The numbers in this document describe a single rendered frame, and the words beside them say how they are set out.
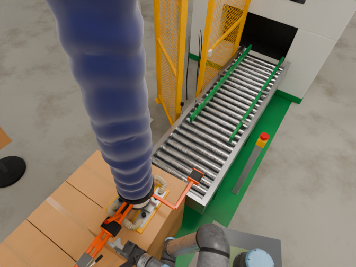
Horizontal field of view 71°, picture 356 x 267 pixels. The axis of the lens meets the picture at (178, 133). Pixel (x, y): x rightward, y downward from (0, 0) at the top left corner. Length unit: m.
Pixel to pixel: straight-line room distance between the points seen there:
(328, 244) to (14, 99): 4.23
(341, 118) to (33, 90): 4.44
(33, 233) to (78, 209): 0.36
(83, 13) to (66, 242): 1.84
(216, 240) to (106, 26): 0.80
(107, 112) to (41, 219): 1.64
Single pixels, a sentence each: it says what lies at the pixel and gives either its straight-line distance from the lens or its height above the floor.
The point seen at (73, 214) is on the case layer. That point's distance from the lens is 2.28.
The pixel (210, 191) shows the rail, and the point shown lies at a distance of 2.20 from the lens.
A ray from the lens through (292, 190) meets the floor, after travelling 3.15.
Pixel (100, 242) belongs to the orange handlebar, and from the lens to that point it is 1.57.
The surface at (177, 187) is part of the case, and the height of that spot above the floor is 0.94.
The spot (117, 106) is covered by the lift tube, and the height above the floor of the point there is 1.99.
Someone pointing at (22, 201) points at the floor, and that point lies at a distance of 3.16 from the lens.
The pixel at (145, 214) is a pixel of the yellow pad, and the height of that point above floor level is 0.99.
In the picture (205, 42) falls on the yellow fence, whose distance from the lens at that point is 2.63.
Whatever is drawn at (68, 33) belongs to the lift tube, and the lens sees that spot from 0.69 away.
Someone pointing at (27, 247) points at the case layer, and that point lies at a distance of 2.32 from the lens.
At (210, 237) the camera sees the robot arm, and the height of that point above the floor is 1.59.
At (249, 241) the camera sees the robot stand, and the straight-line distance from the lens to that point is 1.96.
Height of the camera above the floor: 2.57
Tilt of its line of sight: 53 degrees down
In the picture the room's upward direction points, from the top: 4 degrees clockwise
